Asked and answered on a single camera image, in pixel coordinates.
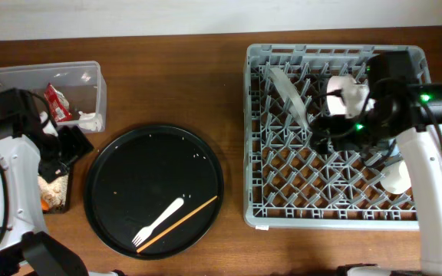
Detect rice and peanut leftovers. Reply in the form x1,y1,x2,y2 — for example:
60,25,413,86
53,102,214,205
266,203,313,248
38,175,68,211

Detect red snack wrapper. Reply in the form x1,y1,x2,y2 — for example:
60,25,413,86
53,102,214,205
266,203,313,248
44,84,72,123

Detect pink bowl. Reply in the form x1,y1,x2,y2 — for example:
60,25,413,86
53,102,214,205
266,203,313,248
326,75,355,116

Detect white tissue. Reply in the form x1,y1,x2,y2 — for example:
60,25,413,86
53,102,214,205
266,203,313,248
78,111,103,132

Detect grey plate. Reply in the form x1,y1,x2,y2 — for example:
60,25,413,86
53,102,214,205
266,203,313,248
269,67,308,129

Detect orange carrot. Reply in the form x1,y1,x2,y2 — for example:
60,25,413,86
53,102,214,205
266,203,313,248
41,199,50,212

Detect cream paper cup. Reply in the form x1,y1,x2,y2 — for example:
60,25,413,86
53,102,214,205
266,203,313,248
381,160,411,195

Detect round black serving tray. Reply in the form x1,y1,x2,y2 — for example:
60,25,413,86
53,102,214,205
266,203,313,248
84,125,224,260

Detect white plastic fork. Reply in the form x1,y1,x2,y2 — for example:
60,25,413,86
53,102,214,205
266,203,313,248
132,198,184,248

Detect wooden chopstick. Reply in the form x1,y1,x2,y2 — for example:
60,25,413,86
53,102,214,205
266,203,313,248
135,195,218,254

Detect blue cup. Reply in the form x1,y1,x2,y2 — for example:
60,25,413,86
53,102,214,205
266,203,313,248
384,140,399,158

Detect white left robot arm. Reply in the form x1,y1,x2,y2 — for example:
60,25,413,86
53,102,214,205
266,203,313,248
0,88,93,275

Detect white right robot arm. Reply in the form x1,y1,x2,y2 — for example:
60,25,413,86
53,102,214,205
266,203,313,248
308,51,442,275

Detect clear plastic waste bin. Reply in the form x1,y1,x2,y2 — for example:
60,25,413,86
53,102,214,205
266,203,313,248
0,61,107,133

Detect grey dishwasher rack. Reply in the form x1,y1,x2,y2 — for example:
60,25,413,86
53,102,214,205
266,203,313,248
243,44,418,231

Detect black rectangular tray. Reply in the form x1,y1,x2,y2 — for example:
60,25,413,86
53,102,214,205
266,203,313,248
42,172,73,214

